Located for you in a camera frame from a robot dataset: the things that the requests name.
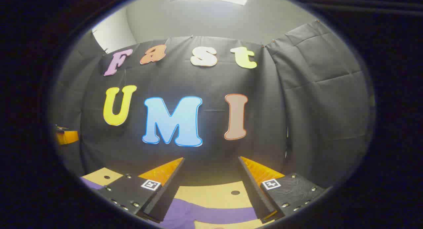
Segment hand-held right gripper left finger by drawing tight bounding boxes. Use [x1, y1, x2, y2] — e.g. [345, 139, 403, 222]
[98, 157, 185, 223]

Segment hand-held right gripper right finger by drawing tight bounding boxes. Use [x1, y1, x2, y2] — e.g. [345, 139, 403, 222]
[238, 156, 326, 224]

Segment purple button shirt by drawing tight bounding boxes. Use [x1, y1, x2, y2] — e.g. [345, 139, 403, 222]
[80, 177, 261, 229]

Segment black backdrop cloth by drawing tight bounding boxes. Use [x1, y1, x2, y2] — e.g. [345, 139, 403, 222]
[50, 20, 375, 190]

